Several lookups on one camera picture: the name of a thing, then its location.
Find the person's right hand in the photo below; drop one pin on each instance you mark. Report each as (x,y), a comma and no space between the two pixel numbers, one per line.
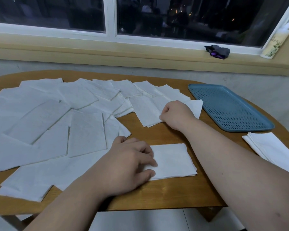
(179,115)

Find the person's left hand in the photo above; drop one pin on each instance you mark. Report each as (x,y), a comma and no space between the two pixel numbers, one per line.
(125,170)

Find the person's right fingers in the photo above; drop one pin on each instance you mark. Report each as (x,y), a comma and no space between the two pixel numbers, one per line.
(167,113)

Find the person's left little finger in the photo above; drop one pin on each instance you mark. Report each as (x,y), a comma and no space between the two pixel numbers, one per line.
(118,139)

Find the person's left middle finger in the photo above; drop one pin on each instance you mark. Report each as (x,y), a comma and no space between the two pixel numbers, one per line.
(144,149)

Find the person's left thumb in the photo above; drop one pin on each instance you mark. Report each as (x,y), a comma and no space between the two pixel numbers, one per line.
(147,176)

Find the white paper napkin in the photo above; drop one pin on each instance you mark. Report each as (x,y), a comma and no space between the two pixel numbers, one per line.
(147,110)

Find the small white napkin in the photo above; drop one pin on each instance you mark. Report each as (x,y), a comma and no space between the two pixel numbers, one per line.
(173,161)

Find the person's right forearm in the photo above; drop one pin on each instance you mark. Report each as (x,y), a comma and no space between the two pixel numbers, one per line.
(236,180)

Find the person's left forearm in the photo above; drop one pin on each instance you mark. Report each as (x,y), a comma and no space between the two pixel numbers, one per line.
(69,204)

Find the blue perforated plastic tray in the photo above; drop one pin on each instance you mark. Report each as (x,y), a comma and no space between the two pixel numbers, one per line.
(228,107)

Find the spread pile of white napkins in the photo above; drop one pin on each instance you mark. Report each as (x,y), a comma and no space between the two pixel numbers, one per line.
(50,127)

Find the dark grey purple cloth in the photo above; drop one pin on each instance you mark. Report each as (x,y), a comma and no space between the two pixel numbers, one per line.
(219,52)

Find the beige wooden windowsill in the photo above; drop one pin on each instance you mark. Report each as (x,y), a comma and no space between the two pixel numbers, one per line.
(110,51)

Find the stack of folded napkins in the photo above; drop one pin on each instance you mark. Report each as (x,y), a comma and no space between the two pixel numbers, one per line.
(274,149)

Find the floral print white bottle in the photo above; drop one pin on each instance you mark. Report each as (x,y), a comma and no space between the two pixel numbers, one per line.
(275,43)

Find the white window frame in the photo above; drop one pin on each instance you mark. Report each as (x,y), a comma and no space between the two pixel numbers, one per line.
(110,26)

